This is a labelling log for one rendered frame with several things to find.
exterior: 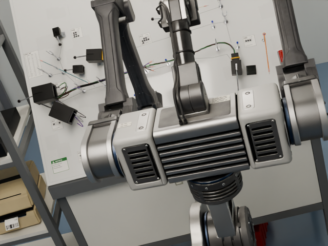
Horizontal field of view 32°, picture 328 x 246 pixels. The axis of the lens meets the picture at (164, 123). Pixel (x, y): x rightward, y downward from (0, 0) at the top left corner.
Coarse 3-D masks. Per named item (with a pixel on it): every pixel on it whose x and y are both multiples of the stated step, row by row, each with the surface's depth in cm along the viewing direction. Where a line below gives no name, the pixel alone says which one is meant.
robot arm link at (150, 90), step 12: (132, 12) 179; (120, 24) 179; (120, 36) 181; (132, 48) 184; (132, 60) 186; (132, 72) 188; (144, 72) 193; (132, 84) 192; (144, 84) 191; (144, 96) 194; (156, 96) 199; (144, 108) 197; (156, 108) 196
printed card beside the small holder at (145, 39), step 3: (147, 33) 253; (141, 36) 253; (144, 36) 253; (147, 36) 253; (150, 36) 253; (141, 39) 253; (144, 39) 253; (147, 39) 253; (150, 39) 252; (141, 42) 253; (144, 42) 253; (147, 42) 252; (150, 42) 252
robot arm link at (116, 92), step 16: (96, 0) 170; (112, 0) 168; (112, 16) 168; (112, 32) 167; (112, 48) 165; (112, 64) 164; (112, 80) 163; (112, 96) 162; (128, 96) 165; (128, 112) 158
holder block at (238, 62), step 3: (234, 60) 237; (237, 60) 236; (240, 60) 236; (231, 63) 237; (234, 63) 236; (237, 63) 236; (240, 63) 236; (231, 66) 236; (234, 66) 236; (237, 66) 236; (240, 66) 236; (231, 69) 236; (234, 69) 236; (237, 69) 238; (240, 69) 236; (234, 72) 236; (240, 72) 236; (234, 75) 239
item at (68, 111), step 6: (54, 102) 240; (54, 108) 240; (60, 108) 239; (66, 108) 239; (72, 108) 239; (54, 114) 240; (60, 114) 239; (66, 114) 239; (72, 114) 243; (60, 120) 239; (66, 120) 238; (72, 120) 243
